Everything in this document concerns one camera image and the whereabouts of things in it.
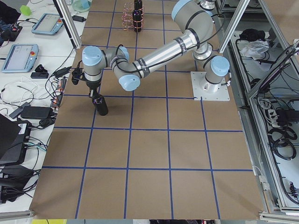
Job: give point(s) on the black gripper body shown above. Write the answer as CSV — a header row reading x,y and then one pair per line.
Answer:
x,y
93,85

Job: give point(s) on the dark glass wine bottle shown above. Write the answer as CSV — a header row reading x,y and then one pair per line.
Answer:
x,y
99,102

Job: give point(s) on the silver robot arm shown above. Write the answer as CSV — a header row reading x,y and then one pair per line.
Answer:
x,y
196,25
207,5

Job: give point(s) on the dark wine bottle in basket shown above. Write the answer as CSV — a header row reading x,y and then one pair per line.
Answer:
x,y
137,20

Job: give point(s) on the black power adapter brick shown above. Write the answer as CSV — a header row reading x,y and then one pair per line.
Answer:
x,y
36,112

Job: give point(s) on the blue teach pendant upper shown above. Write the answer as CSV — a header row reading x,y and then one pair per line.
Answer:
x,y
48,24

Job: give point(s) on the blue teach pendant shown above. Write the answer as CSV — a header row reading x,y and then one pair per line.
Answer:
x,y
48,24
21,58

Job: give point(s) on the blue teach pendant lower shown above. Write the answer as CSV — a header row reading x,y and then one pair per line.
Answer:
x,y
21,58

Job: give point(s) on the black laptop computer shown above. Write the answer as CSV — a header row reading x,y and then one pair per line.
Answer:
x,y
13,138

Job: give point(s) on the green plastic object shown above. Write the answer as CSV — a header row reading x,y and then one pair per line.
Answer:
x,y
25,10

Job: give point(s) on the white crumpled cloth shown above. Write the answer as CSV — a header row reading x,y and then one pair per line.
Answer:
x,y
255,50

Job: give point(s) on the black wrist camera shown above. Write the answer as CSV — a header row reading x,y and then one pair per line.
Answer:
x,y
77,75

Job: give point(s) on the aluminium frame post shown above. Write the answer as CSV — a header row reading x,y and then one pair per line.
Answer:
x,y
66,17

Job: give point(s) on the copper wire wine basket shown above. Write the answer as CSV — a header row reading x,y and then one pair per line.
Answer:
x,y
127,21

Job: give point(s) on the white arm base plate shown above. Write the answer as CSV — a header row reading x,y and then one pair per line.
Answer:
x,y
205,91

